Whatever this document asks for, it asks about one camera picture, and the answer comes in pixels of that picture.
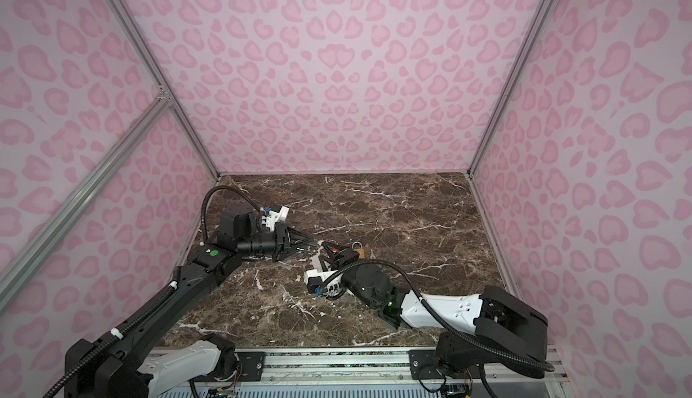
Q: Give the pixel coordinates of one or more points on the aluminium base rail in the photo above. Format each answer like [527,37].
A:
[368,372]

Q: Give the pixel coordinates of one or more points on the brass padlock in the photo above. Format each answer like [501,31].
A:
[359,249]

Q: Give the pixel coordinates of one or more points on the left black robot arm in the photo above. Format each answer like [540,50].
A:
[111,365]

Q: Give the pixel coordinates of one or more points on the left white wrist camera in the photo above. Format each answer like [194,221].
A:
[269,218]

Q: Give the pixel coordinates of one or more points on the diagonal aluminium frame strut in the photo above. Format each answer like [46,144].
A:
[36,252]

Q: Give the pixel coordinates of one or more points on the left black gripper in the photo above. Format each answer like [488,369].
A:
[282,239]

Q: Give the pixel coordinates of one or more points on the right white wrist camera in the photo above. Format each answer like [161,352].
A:
[315,279]

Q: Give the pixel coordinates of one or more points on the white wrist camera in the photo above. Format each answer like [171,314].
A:
[315,279]
[269,218]

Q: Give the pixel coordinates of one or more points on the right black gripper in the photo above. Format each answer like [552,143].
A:
[344,256]

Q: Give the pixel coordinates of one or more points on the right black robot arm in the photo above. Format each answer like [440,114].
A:
[493,327]

